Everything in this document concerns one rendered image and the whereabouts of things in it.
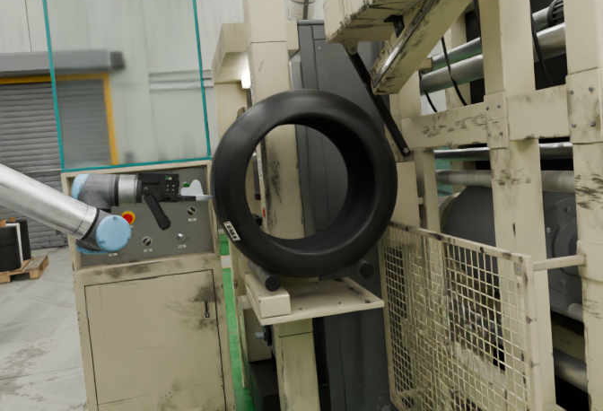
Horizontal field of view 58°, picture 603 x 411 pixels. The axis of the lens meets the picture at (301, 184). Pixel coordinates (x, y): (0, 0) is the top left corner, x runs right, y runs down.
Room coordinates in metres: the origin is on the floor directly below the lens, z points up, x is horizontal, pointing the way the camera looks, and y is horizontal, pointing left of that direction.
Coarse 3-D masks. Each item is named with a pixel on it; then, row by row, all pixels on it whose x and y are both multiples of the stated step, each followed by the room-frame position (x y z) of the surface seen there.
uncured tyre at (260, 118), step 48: (288, 96) 1.54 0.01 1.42; (336, 96) 1.58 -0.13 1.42; (240, 144) 1.49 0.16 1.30; (336, 144) 1.82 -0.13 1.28; (384, 144) 1.58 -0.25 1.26; (240, 192) 1.48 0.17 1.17; (384, 192) 1.57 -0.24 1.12; (240, 240) 1.50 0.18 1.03; (288, 240) 1.78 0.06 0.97; (336, 240) 1.80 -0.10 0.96
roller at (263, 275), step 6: (252, 264) 1.78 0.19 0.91; (258, 270) 1.64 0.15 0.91; (264, 270) 1.60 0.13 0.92; (258, 276) 1.63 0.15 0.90; (264, 276) 1.54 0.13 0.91; (270, 276) 1.50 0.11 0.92; (276, 276) 1.51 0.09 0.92; (264, 282) 1.52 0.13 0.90; (270, 282) 1.50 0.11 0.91; (276, 282) 1.50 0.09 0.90; (270, 288) 1.50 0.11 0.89; (276, 288) 1.50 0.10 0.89
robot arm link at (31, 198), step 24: (0, 168) 1.23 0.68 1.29; (0, 192) 1.22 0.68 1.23; (24, 192) 1.24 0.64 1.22; (48, 192) 1.28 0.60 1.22; (48, 216) 1.28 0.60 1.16; (72, 216) 1.30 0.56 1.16; (96, 216) 1.34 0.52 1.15; (120, 216) 1.38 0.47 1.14; (96, 240) 1.34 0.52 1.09; (120, 240) 1.35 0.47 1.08
